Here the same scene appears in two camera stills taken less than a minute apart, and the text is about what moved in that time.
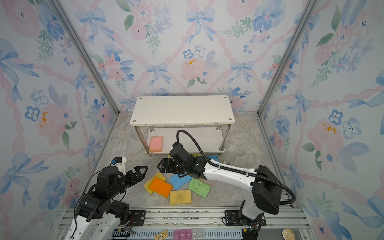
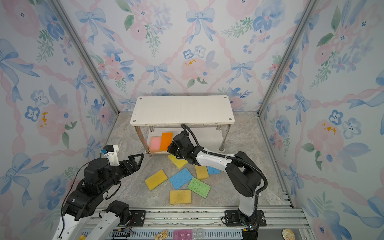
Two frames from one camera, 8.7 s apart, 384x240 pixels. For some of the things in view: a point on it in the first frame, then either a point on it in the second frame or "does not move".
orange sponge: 161,187 → 166,139
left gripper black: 134,178 → 131,169
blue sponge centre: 178,182 does not move
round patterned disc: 288,234 does not move
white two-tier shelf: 206,119 does not move
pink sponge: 156,144 does not move
